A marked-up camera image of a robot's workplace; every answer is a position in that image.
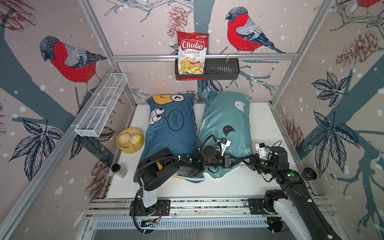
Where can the white bun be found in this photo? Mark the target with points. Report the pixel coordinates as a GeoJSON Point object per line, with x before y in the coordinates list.
{"type": "Point", "coordinates": [124, 138]}
{"type": "Point", "coordinates": [135, 138]}

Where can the small black-capped jar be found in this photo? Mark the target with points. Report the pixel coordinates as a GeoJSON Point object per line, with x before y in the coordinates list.
{"type": "Point", "coordinates": [118, 170]}

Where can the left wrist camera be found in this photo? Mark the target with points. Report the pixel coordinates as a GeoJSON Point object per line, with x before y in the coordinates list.
{"type": "Point", "coordinates": [223, 145]}

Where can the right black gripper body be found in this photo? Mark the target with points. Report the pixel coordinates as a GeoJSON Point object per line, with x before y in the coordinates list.
{"type": "Point", "coordinates": [262, 165]}

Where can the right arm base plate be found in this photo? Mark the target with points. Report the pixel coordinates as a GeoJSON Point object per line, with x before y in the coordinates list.
{"type": "Point", "coordinates": [256, 206]}

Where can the black wall basket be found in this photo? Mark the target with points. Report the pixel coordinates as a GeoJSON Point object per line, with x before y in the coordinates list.
{"type": "Point", "coordinates": [214, 69]}

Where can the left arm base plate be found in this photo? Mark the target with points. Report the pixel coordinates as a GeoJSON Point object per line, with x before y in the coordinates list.
{"type": "Point", "coordinates": [161, 208]}

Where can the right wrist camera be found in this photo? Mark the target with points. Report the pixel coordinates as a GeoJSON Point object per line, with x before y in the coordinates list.
{"type": "Point", "coordinates": [262, 150]}

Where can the white wire mesh basket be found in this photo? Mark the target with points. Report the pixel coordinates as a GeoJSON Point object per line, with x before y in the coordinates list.
{"type": "Point", "coordinates": [95, 119]}

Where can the teal cat pillow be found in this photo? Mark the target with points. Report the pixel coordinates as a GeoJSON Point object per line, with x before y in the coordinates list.
{"type": "Point", "coordinates": [227, 116]}

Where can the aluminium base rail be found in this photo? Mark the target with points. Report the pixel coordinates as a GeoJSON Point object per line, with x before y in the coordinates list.
{"type": "Point", "coordinates": [178, 207]}

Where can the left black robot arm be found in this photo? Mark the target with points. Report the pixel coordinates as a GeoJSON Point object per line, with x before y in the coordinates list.
{"type": "Point", "coordinates": [163, 165]}

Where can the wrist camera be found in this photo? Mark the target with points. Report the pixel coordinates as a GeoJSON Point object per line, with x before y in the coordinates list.
{"type": "Point", "coordinates": [223, 145]}
{"type": "Point", "coordinates": [262, 150]}

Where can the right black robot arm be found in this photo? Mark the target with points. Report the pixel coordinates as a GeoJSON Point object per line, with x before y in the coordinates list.
{"type": "Point", "coordinates": [292, 202]}

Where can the blue cartoon pillow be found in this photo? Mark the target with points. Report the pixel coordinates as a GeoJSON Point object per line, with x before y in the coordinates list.
{"type": "Point", "coordinates": [172, 125]}

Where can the right white bun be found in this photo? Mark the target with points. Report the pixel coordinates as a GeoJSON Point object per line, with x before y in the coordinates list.
{"type": "Point", "coordinates": [135, 138]}

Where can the aluminium frame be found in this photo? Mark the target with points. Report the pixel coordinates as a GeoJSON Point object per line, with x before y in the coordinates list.
{"type": "Point", "coordinates": [28, 196]}

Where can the red Chuba chips bag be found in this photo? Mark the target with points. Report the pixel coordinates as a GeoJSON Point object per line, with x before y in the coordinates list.
{"type": "Point", "coordinates": [192, 51]}

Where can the yellow bowl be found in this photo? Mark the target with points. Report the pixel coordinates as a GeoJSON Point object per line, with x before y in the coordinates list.
{"type": "Point", "coordinates": [129, 148]}

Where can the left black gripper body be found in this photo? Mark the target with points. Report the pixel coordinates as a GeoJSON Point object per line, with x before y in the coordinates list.
{"type": "Point", "coordinates": [218, 161]}

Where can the left white bun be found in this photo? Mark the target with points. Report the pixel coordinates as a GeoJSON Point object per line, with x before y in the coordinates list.
{"type": "Point", "coordinates": [124, 138]}

